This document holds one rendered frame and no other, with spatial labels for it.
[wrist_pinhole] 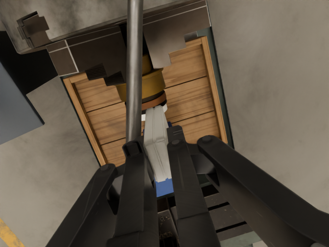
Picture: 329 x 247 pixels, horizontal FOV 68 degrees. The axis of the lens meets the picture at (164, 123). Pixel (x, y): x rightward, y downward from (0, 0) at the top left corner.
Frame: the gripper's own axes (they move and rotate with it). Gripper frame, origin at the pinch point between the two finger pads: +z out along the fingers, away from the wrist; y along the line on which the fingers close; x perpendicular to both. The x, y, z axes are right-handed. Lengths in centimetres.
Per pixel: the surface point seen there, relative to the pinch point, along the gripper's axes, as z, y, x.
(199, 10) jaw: 23.2, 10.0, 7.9
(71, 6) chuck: 10.0, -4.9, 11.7
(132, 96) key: 0.7, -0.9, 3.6
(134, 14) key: 2.7, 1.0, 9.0
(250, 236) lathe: 42, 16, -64
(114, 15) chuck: 9.8, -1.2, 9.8
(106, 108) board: 44.4, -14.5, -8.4
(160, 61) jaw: 23.5, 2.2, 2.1
